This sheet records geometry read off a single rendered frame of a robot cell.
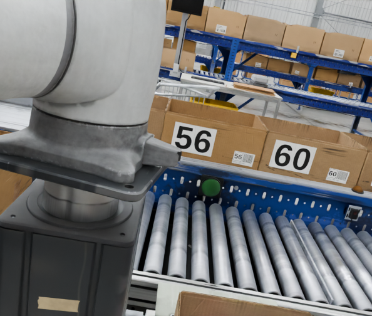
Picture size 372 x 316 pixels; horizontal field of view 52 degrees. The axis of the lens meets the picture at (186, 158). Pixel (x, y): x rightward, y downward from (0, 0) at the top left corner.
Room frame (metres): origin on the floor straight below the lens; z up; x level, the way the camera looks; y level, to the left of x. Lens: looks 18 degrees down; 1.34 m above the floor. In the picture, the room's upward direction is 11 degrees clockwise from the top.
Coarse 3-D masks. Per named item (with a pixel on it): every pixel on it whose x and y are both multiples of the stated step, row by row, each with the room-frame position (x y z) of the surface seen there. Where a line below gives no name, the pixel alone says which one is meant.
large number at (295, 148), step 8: (280, 144) 1.41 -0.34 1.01; (288, 144) 1.41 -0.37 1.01; (296, 144) 1.42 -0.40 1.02; (272, 152) 1.41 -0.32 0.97; (280, 152) 1.41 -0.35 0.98; (288, 152) 1.41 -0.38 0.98; (296, 152) 1.41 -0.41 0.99; (304, 152) 1.42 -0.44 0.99; (312, 152) 1.42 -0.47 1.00; (272, 160) 1.41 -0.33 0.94; (280, 160) 1.41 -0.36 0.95; (288, 160) 1.41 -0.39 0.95; (296, 160) 1.42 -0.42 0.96; (304, 160) 1.42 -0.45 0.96; (312, 160) 1.42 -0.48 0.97; (280, 168) 1.41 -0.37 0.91; (288, 168) 1.41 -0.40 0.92; (296, 168) 1.42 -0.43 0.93; (304, 168) 1.42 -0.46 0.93
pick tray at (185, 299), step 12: (180, 300) 0.62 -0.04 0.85; (192, 300) 0.65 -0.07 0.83; (204, 300) 0.65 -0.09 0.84; (216, 300) 0.66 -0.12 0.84; (228, 300) 0.66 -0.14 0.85; (240, 300) 0.66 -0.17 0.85; (180, 312) 0.65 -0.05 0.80; (192, 312) 0.65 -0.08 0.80; (204, 312) 0.65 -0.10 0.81; (216, 312) 0.66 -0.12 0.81; (228, 312) 0.66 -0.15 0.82; (240, 312) 0.66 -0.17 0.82; (252, 312) 0.66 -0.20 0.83; (264, 312) 0.66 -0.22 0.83; (276, 312) 0.66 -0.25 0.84; (288, 312) 0.66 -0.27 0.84; (300, 312) 0.66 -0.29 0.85
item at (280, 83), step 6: (240, 54) 13.82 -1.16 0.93; (258, 54) 13.90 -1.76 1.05; (240, 60) 14.37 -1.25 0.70; (234, 72) 13.89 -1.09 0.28; (246, 72) 14.11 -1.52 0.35; (246, 78) 13.82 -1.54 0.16; (276, 84) 13.94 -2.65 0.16; (282, 84) 13.84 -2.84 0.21; (288, 84) 13.86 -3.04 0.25; (336, 90) 13.88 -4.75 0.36; (336, 96) 13.90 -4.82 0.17; (342, 96) 14.00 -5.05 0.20; (366, 102) 13.70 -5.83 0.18
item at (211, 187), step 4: (208, 180) 1.33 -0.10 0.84; (212, 180) 1.33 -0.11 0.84; (216, 180) 1.34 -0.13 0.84; (204, 184) 1.33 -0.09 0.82; (208, 184) 1.33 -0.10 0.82; (212, 184) 1.33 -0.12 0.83; (216, 184) 1.33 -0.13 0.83; (204, 188) 1.33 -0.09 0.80; (208, 188) 1.33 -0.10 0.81; (212, 188) 1.33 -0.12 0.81; (216, 188) 1.33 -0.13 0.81; (204, 192) 1.33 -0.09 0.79; (208, 192) 1.33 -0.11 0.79; (212, 192) 1.33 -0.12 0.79; (216, 192) 1.33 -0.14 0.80
